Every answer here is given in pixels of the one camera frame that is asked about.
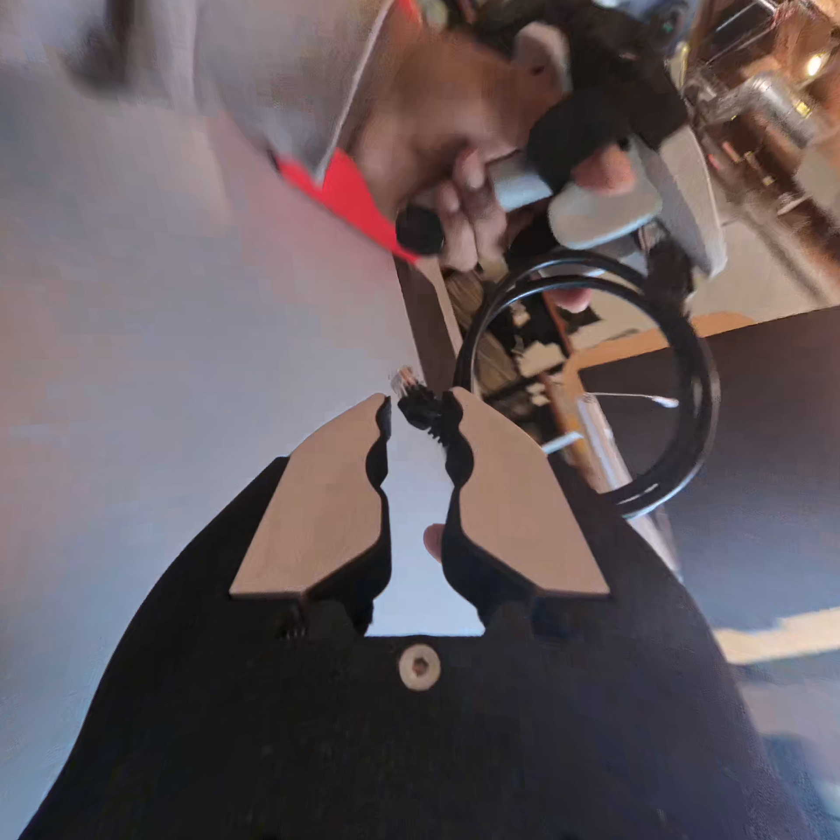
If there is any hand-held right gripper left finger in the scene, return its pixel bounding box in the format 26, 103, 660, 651
228, 392, 393, 637

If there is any black ethernet cable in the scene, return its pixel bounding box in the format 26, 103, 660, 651
389, 251, 721, 521

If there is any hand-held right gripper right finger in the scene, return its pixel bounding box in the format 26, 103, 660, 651
441, 386, 611, 636

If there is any thin white-tipped wire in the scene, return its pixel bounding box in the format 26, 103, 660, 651
583, 392, 681, 409

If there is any person's left hand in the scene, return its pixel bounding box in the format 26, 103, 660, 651
353, 38, 637, 313

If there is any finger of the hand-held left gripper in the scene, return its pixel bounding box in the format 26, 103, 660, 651
617, 230, 695, 317
630, 123, 729, 278

